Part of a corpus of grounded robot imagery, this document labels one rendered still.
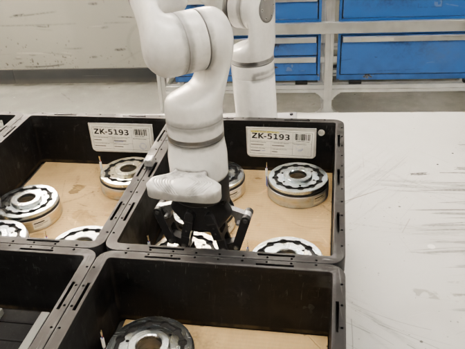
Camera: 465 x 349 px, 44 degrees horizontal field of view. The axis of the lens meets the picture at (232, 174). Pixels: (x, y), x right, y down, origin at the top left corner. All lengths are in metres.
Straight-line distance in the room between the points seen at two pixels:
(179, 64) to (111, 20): 3.22
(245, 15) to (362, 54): 1.75
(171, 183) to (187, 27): 0.18
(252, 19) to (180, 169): 0.51
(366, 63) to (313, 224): 2.01
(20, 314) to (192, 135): 0.35
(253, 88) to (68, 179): 0.42
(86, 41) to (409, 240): 3.11
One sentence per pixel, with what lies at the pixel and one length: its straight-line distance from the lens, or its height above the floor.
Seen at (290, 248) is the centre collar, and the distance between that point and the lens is 0.81.
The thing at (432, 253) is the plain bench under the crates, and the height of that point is 0.70.
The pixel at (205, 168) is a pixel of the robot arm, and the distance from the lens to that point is 0.69.
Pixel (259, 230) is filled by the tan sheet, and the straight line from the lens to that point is 0.91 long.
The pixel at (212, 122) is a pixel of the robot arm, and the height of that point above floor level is 1.08.
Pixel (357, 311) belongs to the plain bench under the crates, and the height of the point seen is 0.70.
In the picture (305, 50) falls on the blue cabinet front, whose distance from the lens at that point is 2.84.
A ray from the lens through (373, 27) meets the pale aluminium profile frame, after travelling 2.78.
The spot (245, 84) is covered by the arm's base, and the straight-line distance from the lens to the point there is 1.21.
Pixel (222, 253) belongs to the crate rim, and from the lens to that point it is 0.70.
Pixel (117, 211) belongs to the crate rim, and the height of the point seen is 0.93.
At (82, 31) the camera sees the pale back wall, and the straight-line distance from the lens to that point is 3.93.
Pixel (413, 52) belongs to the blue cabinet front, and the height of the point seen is 0.46.
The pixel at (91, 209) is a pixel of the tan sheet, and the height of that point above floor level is 0.83.
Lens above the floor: 1.36
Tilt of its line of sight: 30 degrees down
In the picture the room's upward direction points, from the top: 3 degrees counter-clockwise
